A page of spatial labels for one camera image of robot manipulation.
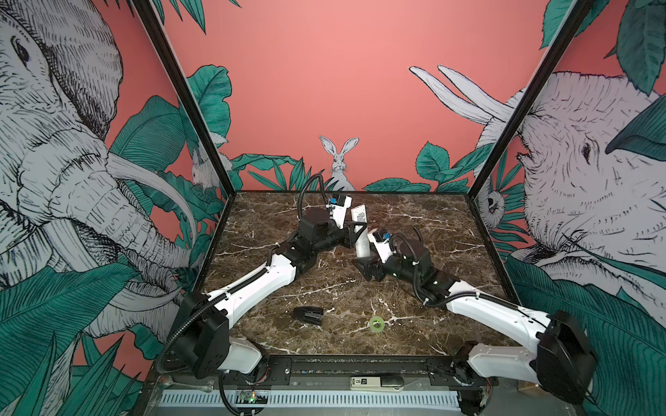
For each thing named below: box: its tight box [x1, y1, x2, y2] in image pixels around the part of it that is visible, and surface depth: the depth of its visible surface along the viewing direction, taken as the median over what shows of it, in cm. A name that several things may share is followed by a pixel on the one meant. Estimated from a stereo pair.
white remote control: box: [351, 203, 371, 258], surface depth 76 cm
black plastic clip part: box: [292, 305, 325, 327], surface depth 85 cm
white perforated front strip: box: [156, 392, 462, 409], surface depth 71 cm
